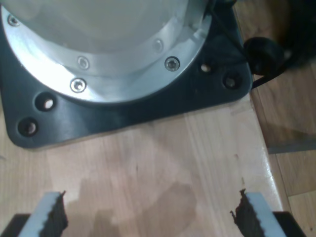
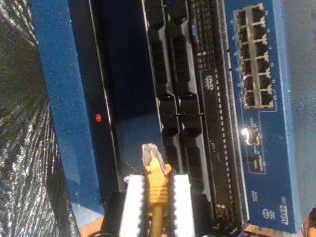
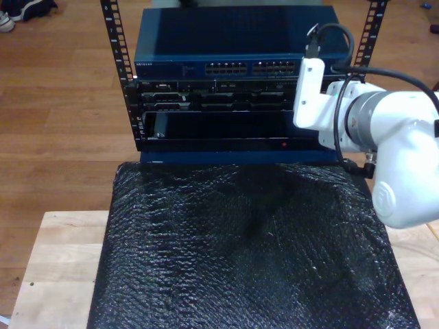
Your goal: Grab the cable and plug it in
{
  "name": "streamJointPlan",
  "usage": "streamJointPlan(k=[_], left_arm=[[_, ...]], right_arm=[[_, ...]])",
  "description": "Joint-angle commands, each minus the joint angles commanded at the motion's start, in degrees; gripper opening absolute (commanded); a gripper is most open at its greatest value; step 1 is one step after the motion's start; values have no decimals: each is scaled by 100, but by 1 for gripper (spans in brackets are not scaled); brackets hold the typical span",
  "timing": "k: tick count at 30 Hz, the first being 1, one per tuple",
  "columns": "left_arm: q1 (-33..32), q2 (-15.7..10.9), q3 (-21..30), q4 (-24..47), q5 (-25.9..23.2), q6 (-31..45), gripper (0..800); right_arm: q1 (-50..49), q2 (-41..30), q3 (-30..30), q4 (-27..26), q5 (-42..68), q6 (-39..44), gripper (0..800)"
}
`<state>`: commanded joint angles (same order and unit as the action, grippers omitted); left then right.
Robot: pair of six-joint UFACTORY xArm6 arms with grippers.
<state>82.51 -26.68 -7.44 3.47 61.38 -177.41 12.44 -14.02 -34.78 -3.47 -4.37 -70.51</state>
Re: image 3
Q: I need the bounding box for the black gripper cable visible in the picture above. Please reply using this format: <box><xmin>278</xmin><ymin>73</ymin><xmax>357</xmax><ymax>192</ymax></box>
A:
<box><xmin>333</xmin><ymin>73</ymin><xmax>377</xmax><ymax>180</ymax></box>

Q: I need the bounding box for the dark sneaker white sole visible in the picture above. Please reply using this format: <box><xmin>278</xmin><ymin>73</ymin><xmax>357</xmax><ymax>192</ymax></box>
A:
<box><xmin>6</xmin><ymin>0</ymin><xmax>25</xmax><ymax>22</ymax></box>
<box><xmin>20</xmin><ymin>0</ymin><xmax>58</xmax><ymax>22</ymax></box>

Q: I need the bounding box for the blue network switch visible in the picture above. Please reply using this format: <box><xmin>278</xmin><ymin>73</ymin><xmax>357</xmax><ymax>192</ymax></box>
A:
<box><xmin>133</xmin><ymin>5</ymin><xmax>353</xmax><ymax>80</ymax></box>

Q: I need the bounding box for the black camera cable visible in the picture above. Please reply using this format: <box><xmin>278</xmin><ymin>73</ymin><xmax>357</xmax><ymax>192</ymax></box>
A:
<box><xmin>304</xmin><ymin>22</ymin><xmax>356</xmax><ymax>75</ymax></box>

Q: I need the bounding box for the black bubble wrap mat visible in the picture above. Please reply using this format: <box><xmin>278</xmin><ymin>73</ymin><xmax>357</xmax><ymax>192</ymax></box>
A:
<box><xmin>86</xmin><ymin>160</ymin><xmax>422</xmax><ymax>329</ymax></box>

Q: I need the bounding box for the black open equipment rack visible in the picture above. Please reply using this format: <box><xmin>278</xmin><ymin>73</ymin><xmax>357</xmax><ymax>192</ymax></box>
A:
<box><xmin>99</xmin><ymin>0</ymin><xmax>391</xmax><ymax>154</ymax></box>

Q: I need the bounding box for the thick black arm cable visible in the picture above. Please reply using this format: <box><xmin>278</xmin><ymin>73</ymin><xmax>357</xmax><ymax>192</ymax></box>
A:
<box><xmin>331</xmin><ymin>66</ymin><xmax>439</xmax><ymax>103</ymax></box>

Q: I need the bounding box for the white shoe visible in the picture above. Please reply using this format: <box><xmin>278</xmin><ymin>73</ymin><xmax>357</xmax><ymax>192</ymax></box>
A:
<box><xmin>0</xmin><ymin>10</ymin><xmax>16</xmax><ymax>34</ymax></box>

